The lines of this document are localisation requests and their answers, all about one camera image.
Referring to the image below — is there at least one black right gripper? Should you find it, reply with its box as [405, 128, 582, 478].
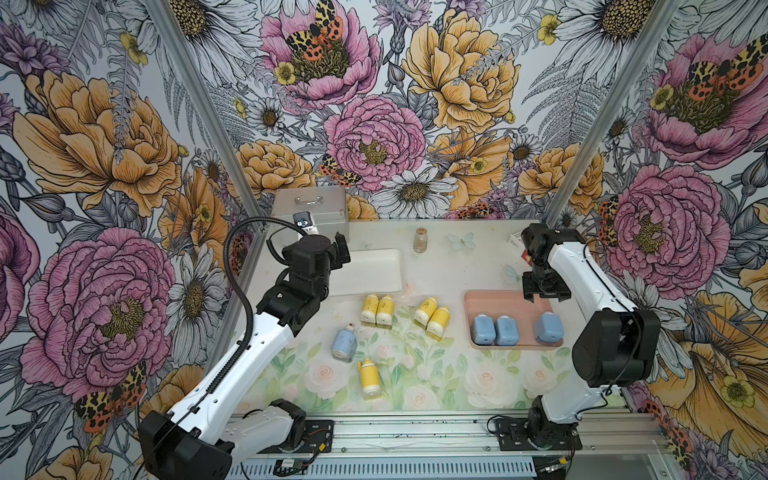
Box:
[522, 255, 571, 303]

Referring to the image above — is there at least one blue pencil sharpener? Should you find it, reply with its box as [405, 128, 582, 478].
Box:
[534, 312, 564, 344]
[495, 315, 520, 347]
[470, 314, 497, 346]
[331, 324, 357, 363]

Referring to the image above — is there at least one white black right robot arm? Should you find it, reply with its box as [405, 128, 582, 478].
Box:
[522, 223, 661, 450]

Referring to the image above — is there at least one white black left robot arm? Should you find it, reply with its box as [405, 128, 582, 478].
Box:
[138, 233, 351, 479]

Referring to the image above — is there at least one red white small box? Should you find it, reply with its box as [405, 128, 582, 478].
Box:
[509, 232, 531, 264]

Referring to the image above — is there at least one yellow pencil sharpener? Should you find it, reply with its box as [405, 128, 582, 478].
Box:
[426, 307, 451, 338]
[375, 295, 395, 328]
[360, 293, 379, 325]
[358, 359, 382, 398]
[413, 297, 438, 327]

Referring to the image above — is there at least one white plastic tray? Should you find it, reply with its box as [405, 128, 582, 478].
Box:
[329, 249, 405, 297]

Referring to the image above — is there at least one silver metal case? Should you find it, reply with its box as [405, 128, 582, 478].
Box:
[272, 186, 350, 240]

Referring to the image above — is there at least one pink plastic tray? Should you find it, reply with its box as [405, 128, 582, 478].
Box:
[463, 290, 563, 351]

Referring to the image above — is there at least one small glass bottle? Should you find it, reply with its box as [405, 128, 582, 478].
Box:
[413, 228, 428, 254]

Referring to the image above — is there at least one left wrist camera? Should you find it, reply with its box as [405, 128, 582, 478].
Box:
[293, 211, 319, 235]

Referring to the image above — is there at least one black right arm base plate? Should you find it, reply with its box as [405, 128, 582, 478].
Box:
[486, 415, 583, 452]

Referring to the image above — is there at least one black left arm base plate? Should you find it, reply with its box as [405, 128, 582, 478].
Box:
[278, 419, 335, 454]

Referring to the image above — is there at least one aluminium rail frame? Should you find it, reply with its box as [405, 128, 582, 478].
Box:
[223, 411, 684, 479]

